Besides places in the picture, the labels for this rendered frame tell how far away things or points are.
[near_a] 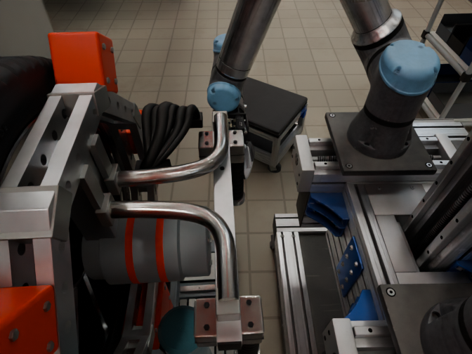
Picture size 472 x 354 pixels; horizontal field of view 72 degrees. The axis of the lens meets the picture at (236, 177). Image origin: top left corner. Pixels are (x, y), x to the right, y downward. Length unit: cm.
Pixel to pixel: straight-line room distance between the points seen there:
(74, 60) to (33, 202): 26
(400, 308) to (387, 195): 34
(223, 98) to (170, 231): 32
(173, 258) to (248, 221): 112
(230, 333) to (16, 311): 22
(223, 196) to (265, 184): 130
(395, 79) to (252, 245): 106
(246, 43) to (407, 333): 59
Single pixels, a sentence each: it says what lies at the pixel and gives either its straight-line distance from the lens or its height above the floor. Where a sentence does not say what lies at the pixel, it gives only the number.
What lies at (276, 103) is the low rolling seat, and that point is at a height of 34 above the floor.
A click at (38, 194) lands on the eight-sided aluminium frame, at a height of 112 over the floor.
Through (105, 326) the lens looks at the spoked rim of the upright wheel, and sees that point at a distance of 85.
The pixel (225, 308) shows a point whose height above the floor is 100.
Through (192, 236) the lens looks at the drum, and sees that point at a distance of 56.
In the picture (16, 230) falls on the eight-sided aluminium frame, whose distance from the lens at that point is 40.
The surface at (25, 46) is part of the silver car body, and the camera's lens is 124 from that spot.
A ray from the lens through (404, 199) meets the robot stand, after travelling 93.
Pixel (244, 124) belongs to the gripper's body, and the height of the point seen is 88.
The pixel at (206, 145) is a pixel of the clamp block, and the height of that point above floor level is 95.
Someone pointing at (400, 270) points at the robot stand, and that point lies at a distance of 81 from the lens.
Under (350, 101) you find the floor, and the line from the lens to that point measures 249.
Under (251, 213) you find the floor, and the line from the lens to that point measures 169.
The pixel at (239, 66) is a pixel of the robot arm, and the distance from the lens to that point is 71.
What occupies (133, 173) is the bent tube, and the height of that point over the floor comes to 101.
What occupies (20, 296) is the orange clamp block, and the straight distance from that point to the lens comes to 38.
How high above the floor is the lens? 139
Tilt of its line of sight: 49 degrees down
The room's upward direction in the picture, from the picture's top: straight up
